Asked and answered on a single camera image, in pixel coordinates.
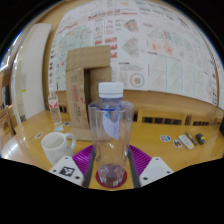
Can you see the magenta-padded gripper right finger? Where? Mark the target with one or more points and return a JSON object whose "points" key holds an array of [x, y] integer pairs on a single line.
{"points": [[150, 166]]}

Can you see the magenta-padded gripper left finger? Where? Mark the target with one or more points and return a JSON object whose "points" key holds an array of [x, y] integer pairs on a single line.
{"points": [[75, 166]]}

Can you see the clear white-capped plastic bottle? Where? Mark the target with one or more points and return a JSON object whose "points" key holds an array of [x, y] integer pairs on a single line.
{"points": [[111, 133]]}

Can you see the white ceramic mug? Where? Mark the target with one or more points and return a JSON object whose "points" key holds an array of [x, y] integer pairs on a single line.
{"points": [[55, 146]]}

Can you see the small colourful sticker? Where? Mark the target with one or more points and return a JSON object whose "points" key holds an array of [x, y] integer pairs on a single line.
{"points": [[67, 124], [165, 138], [58, 128], [177, 143], [38, 135]]}

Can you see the white remote control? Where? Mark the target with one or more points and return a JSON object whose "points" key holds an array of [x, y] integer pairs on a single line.
{"points": [[186, 141]]}

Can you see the row of wooden chairs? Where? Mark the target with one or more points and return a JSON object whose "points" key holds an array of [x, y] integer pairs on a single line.
{"points": [[160, 118]]}

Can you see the dark pen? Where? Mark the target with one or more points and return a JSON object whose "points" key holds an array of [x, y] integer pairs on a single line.
{"points": [[191, 138]]}

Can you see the small black device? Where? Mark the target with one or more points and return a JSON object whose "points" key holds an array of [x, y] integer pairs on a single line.
{"points": [[200, 139]]}

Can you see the red-labelled clear plastic bottle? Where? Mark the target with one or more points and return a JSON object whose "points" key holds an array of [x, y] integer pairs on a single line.
{"points": [[54, 110]]}

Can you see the brown cardboard box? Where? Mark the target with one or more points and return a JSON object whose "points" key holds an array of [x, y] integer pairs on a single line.
{"points": [[80, 100]]}

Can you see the wooden chair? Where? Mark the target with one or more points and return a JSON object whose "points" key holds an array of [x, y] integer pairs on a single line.
{"points": [[8, 121]]}

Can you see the white standing air conditioner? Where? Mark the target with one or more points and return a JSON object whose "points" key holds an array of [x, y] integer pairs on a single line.
{"points": [[31, 70]]}

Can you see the large printed wall poster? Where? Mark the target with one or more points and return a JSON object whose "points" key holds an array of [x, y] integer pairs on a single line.
{"points": [[160, 43]]}

